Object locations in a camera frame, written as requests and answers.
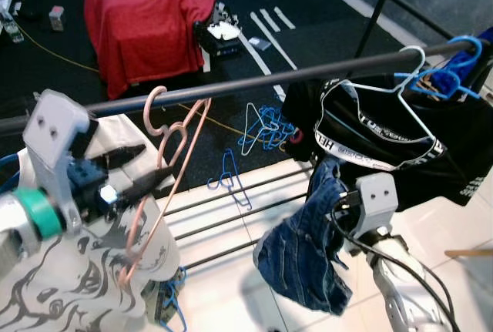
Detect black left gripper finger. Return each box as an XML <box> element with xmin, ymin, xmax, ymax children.
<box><xmin>116</xmin><ymin>166</ymin><xmax>179</xmax><ymax>208</ymax></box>
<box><xmin>91</xmin><ymin>144</ymin><xmax>147</xmax><ymax>173</ymax></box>

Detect pink hanger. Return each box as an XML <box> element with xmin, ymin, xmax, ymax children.
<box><xmin>116</xmin><ymin>86</ymin><xmax>213</xmax><ymax>287</ymax></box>

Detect blue denim shorts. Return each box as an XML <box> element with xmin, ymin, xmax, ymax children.
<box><xmin>254</xmin><ymin>155</ymin><xmax>364</xmax><ymax>316</ymax></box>

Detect dark t-shirt white lettering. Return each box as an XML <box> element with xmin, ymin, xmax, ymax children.
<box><xmin>281</xmin><ymin>74</ymin><xmax>493</xmax><ymax>211</ymax></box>

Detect white storage drawer unit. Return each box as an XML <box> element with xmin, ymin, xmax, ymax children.
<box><xmin>478</xmin><ymin>66</ymin><xmax>493</xmax><ymax>106</ymax></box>

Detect white printed t-shirt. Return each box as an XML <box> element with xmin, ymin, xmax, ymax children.
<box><xmin>0</xmin><ymin>112</ymin><xmax>183</xmax><ymax>332</ymax></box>

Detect red cloth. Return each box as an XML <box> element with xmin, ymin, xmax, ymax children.
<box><xmin>83</xmin><ymin>0</ymin><xmax>218</xmax><ymax>100</ymax></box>

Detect black equipment case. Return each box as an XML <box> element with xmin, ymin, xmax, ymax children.
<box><xmin>193</xmin><ymin>2</ymin><xmax>246</xmax><ymax>61</ymax></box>

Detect black metal clothes rack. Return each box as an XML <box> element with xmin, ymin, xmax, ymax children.
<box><xmin>0</xmin><ymin>38</ymin><xmax>493</xmax><ymax>271</ymax></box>

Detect small grey box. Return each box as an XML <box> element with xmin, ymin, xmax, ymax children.
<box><xmin>48</xmin><ymin>5</ymin><xmax>65</xmax><ymax>32</ymax></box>

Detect white paper sheet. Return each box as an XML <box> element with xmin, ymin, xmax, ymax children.
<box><xmin>206</xmin><ymin>20</ymin><xmax>241</xmax><ymax>42</ymax></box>

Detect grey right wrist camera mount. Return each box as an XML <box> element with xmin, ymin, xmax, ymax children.
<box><xmin>356</xmin><ymin>172</ymin><xmax>400</xmax><ymax>242</ymax></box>

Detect light wooden frame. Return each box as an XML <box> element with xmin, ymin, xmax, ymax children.
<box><xmin>445</xmin><ymin>248</ymin><xmax>493</xmax><ymax>258</ymax></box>

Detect white wire hanger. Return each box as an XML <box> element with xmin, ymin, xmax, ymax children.
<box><xmin>240</xmin><ymin>102</ymin><xmax>280</xmax><ymax>157</ymax></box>
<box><xmin>320</xmin><ymin>45</ymin><xmax>438</xmax><ymax>157</ymax></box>

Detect yellow cable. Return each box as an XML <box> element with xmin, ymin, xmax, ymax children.
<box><xmin>14</xmin><ymin>22</ymin><xmax>259</xmax><ymax>140</ymax></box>

